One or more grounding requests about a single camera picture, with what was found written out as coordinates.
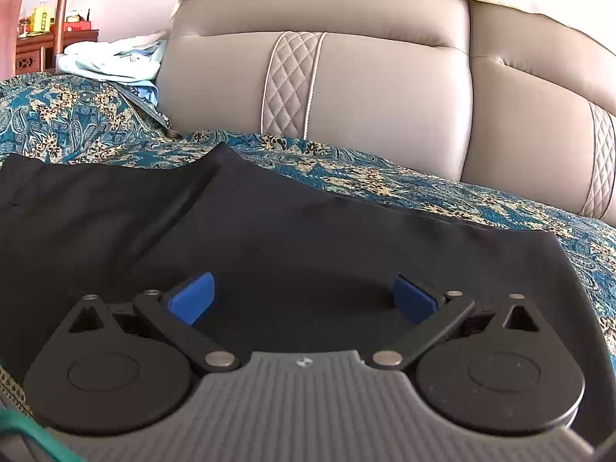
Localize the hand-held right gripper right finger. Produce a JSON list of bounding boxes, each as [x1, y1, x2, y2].
[[372, 275, 549, 372]]

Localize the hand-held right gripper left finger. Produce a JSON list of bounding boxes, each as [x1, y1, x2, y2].
[[67, 272, 240, 375]]

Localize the black pants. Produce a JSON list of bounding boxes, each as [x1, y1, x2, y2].
[[0, 142, 616, 448]]

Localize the teal paisley patterned blanket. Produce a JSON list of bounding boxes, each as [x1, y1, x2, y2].
[[0, 72, 616, 419]]

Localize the beige leather headboard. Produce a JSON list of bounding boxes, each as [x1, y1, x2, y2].
[[156, 0, 616, 227]]

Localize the light blue cloth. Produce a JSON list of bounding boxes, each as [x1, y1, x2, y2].
[[55, 33, 169, 114]]

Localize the dark wooden cabinet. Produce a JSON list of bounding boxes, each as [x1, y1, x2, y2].
[[14, 29, 100, 78]]

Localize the red box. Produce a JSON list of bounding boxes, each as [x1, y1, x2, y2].
[[64, 10, 92, 32]]

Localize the yellow bottle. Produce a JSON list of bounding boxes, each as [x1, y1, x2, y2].
[[30, 0, 53, 34]]

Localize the curved brown wooden pole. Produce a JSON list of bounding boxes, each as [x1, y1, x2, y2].
[[52, 0, 76, 59]]

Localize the green cable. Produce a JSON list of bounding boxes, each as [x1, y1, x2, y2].
[[0, 407, 85, 462]]

